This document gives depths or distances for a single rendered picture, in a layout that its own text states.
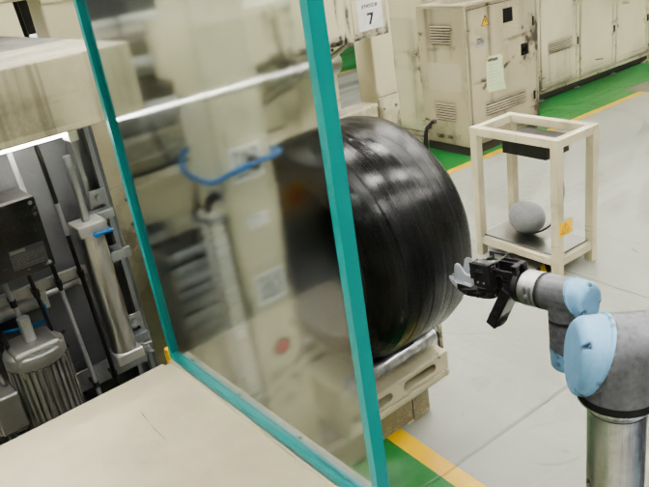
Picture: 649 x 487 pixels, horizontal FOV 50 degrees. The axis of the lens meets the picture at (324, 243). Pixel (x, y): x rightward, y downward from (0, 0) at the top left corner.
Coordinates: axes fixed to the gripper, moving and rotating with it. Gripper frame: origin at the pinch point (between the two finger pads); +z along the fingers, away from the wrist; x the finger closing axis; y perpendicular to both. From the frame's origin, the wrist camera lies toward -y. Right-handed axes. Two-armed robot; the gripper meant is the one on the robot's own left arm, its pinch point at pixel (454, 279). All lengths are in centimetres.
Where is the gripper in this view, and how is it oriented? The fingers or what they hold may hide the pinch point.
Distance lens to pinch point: 164.9
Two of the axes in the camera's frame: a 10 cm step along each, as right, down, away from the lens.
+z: -6.1, -1.3, 7.9
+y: -2.2, -9.2, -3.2
